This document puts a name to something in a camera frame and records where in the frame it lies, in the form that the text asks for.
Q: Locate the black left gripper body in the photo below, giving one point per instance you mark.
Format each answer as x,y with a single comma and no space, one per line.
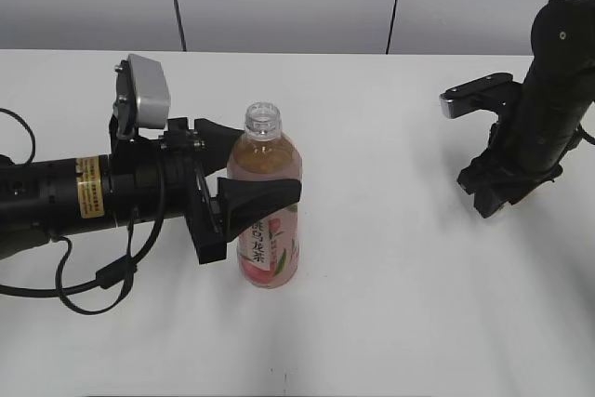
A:
156,179

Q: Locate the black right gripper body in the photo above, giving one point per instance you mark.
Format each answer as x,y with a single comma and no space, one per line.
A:
527,143

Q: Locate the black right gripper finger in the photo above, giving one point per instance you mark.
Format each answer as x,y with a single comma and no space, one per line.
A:
490,197
471,179

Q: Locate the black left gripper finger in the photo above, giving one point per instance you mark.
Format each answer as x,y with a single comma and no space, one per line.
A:
244,203
214,144

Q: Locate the peach oolong tea bottle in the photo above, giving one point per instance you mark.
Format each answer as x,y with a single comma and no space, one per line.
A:
268,251

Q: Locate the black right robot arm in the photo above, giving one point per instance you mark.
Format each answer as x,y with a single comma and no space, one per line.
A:
562,69

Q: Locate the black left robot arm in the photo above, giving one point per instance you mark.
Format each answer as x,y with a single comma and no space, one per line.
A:
43,200

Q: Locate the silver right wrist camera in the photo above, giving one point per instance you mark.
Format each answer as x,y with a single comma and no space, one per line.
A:
493,93

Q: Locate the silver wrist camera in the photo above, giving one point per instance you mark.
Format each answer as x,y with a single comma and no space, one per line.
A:
493,93
142,96

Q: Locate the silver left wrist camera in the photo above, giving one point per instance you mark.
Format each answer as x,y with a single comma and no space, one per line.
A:
142,96

